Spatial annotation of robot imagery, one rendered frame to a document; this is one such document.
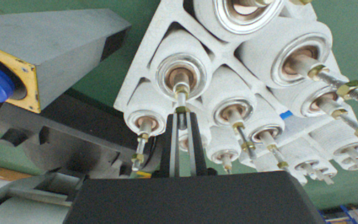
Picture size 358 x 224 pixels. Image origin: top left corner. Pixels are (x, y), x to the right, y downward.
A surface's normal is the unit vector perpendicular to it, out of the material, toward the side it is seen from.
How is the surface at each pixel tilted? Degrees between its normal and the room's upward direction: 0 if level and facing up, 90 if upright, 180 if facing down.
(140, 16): 0
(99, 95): 0
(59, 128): 46
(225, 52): 0
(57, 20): 90
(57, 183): 73
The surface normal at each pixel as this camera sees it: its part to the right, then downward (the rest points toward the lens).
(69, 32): 0.58, -0.61
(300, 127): -0.83, -0.41
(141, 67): 0.00, 0.67
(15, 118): 0.44, 0.04
